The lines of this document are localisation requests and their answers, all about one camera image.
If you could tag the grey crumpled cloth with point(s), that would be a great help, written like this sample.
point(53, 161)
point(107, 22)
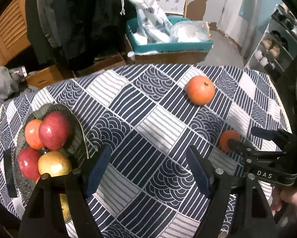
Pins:
point(13, 84)

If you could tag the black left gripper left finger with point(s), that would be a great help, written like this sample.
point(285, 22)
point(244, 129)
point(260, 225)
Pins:
point(44, 213)

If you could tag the shoe rack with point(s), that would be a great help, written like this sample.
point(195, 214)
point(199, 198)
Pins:
point(277, 47)

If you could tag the teal storage box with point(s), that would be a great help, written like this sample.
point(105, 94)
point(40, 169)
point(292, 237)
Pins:
point(162, 47)

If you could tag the dark hanging clothes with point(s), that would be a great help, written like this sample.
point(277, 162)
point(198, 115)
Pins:
point(75, 32)

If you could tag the small tangerine centre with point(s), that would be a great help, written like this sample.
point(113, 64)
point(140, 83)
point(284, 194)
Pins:
point(225, 137)

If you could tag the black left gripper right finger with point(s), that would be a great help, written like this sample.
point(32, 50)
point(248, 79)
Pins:
point(252, 216)

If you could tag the navy white patterned tablecloth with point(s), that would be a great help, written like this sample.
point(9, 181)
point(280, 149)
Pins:
point(143, 112)

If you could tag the small tangerine far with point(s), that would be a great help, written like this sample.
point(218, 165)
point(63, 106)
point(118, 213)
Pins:
point(200, 90)

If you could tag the clear plastic bag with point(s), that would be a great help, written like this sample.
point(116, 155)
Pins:
point(190, 31)

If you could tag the black smartphone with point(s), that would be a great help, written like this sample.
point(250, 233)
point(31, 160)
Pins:
point(9, 174)

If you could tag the shiny red apple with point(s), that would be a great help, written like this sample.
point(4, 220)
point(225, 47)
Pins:
point(28, 163)

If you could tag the cardboard box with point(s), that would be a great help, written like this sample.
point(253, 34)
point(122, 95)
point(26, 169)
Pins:
point(188, 57)

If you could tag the green yellow pear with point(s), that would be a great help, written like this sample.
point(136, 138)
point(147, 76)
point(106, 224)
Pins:
point(65, 208)

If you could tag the right hand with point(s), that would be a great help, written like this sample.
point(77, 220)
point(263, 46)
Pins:
point(284, 204)

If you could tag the glass fruit plate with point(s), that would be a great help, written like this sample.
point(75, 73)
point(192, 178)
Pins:
point(75, 148)

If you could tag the wooden low box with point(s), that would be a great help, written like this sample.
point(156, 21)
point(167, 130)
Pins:
point(57, 73)

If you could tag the white printed plastic bag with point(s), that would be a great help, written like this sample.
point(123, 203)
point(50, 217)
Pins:
point(153, 24)

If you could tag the large orange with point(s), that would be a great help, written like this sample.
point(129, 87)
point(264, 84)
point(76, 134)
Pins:
point(32, 134)

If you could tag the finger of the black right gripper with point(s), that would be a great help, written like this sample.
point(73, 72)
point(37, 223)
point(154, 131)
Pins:
point(283, 139)
point(252, 149)

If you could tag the dark red apple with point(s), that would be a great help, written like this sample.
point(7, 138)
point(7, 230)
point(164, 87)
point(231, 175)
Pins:
point(54, 130)

